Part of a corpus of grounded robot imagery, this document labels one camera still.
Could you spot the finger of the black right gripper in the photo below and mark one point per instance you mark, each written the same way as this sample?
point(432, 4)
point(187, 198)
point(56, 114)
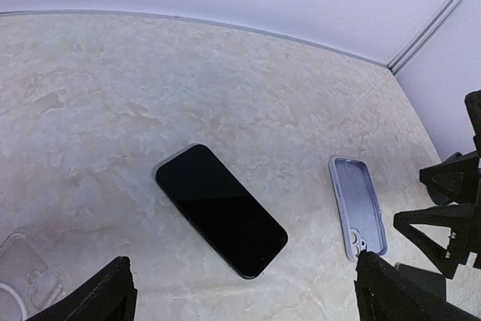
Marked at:
point(448, 235)
point(453, 181)

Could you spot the right aluminium frame post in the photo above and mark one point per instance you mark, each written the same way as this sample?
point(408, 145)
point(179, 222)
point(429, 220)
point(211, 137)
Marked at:
point(424, 35)

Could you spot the clear case with heart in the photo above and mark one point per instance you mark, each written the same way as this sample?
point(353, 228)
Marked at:
point(30, 280)

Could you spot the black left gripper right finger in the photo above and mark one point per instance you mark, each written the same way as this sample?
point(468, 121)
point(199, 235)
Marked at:
point(382, 293)

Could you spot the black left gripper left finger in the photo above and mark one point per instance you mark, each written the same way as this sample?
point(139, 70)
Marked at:
point(109, 294)

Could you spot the black smartphone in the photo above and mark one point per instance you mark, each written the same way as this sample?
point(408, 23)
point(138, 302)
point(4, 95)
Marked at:
point(222, 210)

